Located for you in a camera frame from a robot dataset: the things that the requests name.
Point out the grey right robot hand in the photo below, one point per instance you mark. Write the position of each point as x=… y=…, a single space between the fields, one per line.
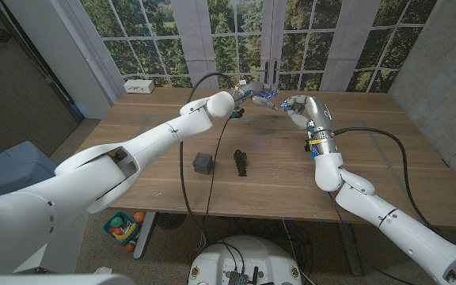
x=317 y=112

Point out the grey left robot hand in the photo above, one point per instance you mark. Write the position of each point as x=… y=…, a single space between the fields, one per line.
x=259 y=90

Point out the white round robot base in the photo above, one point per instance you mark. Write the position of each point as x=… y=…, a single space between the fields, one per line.
x=251 y=253

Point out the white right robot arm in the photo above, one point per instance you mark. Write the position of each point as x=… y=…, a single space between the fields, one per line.
x=390 y=221

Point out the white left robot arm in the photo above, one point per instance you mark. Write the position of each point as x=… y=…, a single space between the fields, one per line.
x=153 y=138

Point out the dark grey cube block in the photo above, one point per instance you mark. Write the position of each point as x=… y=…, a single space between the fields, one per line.
x=203 y=163

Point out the printed window forest backdrop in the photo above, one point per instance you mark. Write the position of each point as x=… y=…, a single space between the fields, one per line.
x=228 y=39

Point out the white box device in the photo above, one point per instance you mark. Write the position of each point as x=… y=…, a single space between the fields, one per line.
x=139 y=86

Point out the grey table leg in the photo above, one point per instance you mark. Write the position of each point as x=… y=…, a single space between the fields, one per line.
x=350 y=253
x=145 y=237

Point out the round black floor fan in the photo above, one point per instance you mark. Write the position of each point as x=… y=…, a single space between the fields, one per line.
x=170 y=220

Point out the teal basket of toys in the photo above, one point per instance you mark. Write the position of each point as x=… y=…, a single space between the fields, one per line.
x=123 y=233

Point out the blue grey bin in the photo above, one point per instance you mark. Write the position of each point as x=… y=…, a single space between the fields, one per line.
x=14 y=170

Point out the white robot torso edge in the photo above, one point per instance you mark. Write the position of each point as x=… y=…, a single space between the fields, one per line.
x=54 y=280

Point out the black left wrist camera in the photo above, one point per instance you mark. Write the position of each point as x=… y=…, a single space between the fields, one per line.
x=238 y=114

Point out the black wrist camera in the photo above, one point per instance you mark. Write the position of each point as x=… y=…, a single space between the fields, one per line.
x=238 y=114
x=309 y=148

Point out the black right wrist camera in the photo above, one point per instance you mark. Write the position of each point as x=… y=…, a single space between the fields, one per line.
x=309 y=148

